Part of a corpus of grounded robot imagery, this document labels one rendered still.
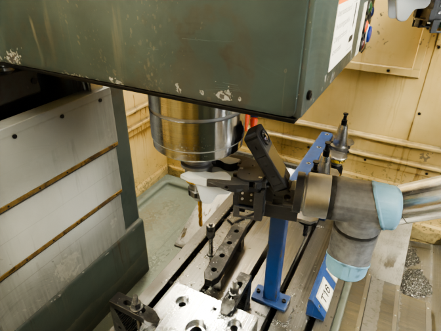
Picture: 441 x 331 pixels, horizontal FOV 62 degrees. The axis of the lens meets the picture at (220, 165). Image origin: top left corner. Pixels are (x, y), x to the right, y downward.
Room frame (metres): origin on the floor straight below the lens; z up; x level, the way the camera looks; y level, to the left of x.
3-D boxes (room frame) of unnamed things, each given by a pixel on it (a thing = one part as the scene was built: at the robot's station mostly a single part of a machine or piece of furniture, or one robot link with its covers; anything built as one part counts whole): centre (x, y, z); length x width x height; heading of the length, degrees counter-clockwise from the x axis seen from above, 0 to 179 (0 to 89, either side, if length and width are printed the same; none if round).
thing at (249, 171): (0.54, -0.08, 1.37); 0.12 x 0.08 x 0.09; 74
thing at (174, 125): (0.58, 0.04, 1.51); 0.16 x 0.16 x 0.12
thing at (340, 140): (1.02, -0.37, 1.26); 0.04 x 0.04 x 0.07
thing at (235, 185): (0.53, -0.02, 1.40); 0.09 x 0.05 x 0.02; 88
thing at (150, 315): (0.59, 0.20, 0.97); 0.13 x 0.03 x 0.15; 63
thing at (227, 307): (0.64, -0.04, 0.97); 0.13 x 0.03 x 0.15; 153
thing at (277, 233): (0.71, -0.14, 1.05); 0.10 x 0.05 x 0.30; 63
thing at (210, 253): (0.88, 0.03, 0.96); 0.03 x 0.03 x 0.13
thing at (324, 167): (0.83, -0.27, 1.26); 0.04 x 0.04 x 0.07
